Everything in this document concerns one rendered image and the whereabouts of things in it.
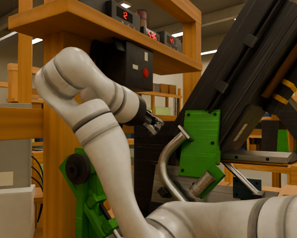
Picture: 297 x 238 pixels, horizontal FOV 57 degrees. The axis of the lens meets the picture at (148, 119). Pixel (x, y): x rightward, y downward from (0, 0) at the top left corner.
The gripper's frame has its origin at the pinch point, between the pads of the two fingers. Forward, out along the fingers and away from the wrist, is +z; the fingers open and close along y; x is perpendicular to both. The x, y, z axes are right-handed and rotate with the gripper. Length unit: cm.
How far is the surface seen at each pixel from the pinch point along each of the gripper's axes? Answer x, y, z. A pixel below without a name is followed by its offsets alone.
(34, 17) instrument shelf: 3.7, 35.7, -23.3
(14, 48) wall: 378, 943, 444
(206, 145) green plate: -3.4, -6.6, 18.4
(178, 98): 57, 369, 584
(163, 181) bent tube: 12.8, -7.3, 14.7
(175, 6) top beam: -33, 75, 50
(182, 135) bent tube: -0.1, -0.3, 14.9
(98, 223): 25.4, -12.2, -5.2
